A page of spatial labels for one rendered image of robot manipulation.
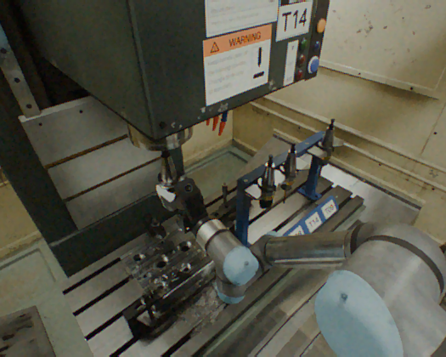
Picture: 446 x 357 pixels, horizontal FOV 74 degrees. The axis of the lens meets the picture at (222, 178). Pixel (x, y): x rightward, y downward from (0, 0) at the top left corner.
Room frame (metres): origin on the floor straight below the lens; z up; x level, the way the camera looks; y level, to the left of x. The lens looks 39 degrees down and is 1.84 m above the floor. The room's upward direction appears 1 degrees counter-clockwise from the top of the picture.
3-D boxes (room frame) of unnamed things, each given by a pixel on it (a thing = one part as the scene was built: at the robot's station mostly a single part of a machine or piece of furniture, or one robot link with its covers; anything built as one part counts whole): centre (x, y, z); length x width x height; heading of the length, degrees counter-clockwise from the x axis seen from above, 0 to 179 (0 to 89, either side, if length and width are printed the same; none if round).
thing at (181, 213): (0.54, 0.07, 1.27); 0.12 x 0.08 x 0.09; 35
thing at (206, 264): (0.63, 0.18, 0.97); 0.29 x 0.23 x 0.05; 130
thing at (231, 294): (0.42, -0.03, 1.17); 0.11 x 0.08 x 0.11; 132
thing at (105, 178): (0.98, 0.44, 1.16); 0.48 x 0.05 x 0.51; 130
